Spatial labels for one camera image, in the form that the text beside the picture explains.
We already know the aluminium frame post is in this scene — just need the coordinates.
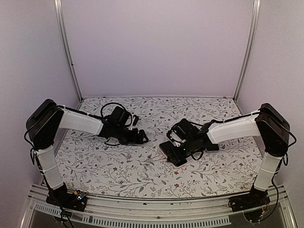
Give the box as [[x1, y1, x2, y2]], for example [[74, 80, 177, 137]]
[[233, 0, 261, 103], [54, 0, 83, 102]]

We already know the front aluminium rail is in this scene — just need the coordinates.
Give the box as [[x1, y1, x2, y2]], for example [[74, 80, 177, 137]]
[[26, 184, 289, 220]]

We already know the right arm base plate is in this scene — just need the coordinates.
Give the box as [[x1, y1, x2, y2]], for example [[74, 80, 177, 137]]
[[228, 190, 270, 212]]

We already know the right aluminium frame post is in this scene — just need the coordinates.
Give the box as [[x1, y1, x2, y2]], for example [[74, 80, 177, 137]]
[[233, 0, 261, 103]]

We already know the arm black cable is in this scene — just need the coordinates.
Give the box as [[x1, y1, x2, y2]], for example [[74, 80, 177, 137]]
[[211, 111, 262, 124], [100, 102, 124, 122]]

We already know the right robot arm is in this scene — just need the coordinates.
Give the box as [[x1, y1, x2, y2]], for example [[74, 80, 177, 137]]
[[160, 103, 293, 207]]

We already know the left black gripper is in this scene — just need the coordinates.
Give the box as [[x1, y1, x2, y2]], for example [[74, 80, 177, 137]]
[[114, 125, 149, 145]]

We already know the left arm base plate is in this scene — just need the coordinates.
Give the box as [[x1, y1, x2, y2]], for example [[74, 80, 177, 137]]
[[46, 191, 87, 212]]

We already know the left aluminium frame post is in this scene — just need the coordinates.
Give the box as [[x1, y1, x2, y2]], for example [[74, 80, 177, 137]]
[[54, 0, 83, 102]]

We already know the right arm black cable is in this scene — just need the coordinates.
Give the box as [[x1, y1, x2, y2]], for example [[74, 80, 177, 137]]
[[211, 111, 262, 124]]

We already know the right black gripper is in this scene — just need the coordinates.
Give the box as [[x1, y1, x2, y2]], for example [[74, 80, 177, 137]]
[[167, 139, 197, 165]]

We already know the black phone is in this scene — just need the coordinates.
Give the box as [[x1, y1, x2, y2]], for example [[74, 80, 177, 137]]
[[159, 141, 187, 167], [205, 144, 219, 152]]

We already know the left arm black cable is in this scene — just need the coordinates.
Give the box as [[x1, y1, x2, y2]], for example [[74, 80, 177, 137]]
[[100, 102, 124, 122]]

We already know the floral patterned table mat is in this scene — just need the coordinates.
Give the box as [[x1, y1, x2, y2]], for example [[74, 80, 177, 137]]
[[56, 97, 262, 199]]

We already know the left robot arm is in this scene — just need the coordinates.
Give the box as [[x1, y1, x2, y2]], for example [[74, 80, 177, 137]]
[[24, 99, 148, 206]]

